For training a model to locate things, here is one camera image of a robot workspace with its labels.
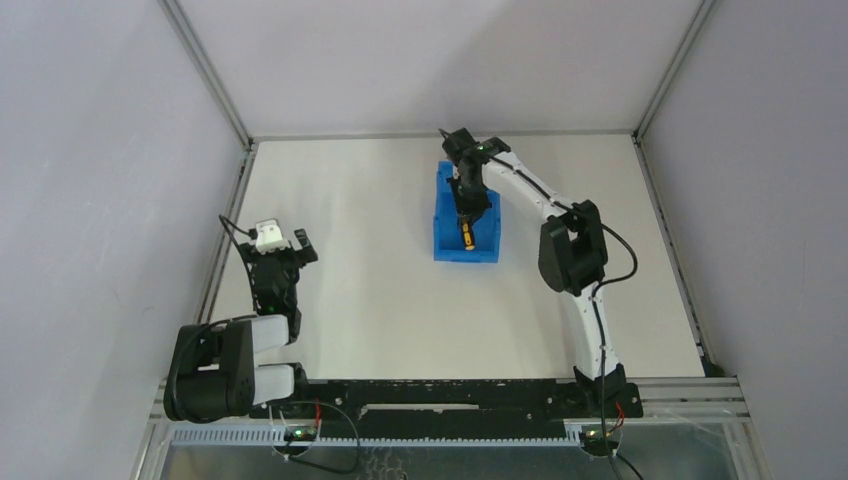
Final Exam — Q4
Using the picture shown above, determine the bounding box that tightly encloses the yellow black handled screwdriver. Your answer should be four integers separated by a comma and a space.
460, 220, 476, 251

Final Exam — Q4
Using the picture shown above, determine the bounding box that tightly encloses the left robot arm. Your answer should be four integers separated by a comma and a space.
163, 221, 318, 424

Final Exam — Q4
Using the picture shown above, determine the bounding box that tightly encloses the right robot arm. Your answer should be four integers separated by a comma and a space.
440, 128, 639, 417

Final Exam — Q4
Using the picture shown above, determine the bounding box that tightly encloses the blue plastic bin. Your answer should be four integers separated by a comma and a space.
432, 161, 501, 264

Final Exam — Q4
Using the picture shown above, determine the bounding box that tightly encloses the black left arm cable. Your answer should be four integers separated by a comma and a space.
218, 214, 261, 313

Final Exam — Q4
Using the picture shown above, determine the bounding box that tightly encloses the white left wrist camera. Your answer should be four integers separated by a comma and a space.
254, 219, 291, 254

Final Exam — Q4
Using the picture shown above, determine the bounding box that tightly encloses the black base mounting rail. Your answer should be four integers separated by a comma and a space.
250, 379, 644, 438

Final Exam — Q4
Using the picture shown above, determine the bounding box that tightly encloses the left electronics board with wires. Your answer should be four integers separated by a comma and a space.
271, 400, 362, 475

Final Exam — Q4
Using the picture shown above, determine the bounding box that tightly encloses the electronics board with wires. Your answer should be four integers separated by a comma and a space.
271, 400, 362, 475
579, 401, 645, 480

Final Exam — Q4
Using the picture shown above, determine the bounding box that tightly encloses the aluminium frame right rail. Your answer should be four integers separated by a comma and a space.
631, 0, 722, 377

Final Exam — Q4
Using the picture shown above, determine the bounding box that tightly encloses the aluminium frame rail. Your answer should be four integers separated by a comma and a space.
631, 0, 722, 377
158, 0, 256, 324

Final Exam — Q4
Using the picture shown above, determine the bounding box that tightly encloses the white slotted cable duct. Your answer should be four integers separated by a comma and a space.
169, 423, 583, 447

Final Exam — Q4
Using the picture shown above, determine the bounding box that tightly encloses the aluminium frame left rail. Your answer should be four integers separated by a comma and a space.
158, 0, 256, 324

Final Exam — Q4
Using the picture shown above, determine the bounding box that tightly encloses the right electronics board with wires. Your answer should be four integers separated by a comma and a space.
579, 401, 645, 480

